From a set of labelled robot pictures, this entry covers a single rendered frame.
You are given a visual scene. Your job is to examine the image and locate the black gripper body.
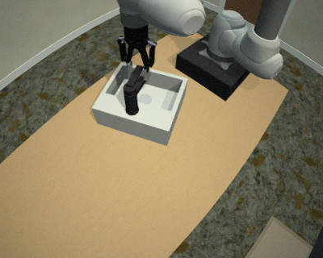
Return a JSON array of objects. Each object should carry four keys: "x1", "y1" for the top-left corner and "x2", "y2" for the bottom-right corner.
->
[{"x1": 124, "y1": 25, "x2": 149, "y2": 50}]

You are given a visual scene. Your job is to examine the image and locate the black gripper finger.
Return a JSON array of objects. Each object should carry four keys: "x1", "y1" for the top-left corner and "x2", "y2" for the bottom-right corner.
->
[
  {"x1": 117, "y1": 36, "x2": 133, "y2": 77},
  {"x1": 136, "y1": 41, "x2": 157, "y2": 81}
]

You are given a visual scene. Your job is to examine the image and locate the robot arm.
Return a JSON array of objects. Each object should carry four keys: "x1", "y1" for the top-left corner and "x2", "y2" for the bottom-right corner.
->
[{"x1": 117, "y1": 0, "x2": 291, "y2": 80}]

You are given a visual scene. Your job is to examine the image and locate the white sink basin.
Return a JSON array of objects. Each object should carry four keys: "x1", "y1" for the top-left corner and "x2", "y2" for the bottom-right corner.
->
[{"x1": 92, "y1": 62, "x2": 188, "y2": 146}]

